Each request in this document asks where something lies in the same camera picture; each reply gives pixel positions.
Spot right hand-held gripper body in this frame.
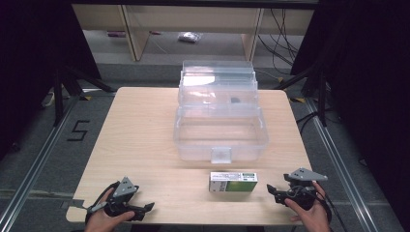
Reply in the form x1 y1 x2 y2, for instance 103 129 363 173
282 166 329 211

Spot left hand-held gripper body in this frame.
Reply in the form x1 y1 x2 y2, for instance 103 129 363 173
104 176 146 222

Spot person's right hand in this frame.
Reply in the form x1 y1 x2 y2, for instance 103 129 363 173
283 180 333 232

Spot person's left hand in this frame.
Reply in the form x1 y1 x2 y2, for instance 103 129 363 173
84 188 136 232

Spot green and white carton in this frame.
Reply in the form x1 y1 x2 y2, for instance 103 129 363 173
208 171 259 193

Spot clear plastic storage box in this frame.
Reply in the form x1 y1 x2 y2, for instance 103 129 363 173
172 59 270 164

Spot black metal stand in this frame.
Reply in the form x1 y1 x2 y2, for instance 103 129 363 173
274 61 333 129
51 64 118 128

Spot dark curtain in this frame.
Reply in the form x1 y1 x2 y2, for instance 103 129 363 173
289 0 410 223
0 0 103 162

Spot crumpled clear plastic bag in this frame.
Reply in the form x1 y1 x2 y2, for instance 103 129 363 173
177 31 203 44

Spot light wooden shelf unit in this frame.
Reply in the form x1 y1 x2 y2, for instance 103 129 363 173
71 3 315 62

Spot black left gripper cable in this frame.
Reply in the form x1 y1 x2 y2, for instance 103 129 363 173
84 181 121 226

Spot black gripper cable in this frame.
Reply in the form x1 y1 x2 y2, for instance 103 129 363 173
313 187 349 232
84 181 121 226

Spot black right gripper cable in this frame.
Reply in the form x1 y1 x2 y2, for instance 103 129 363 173
313 187 349 232

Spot silver floor rail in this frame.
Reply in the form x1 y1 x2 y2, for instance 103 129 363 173
0 93 81 232
304 96 380 232

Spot black cables on floor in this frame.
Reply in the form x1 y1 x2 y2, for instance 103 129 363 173
256 8 301 75

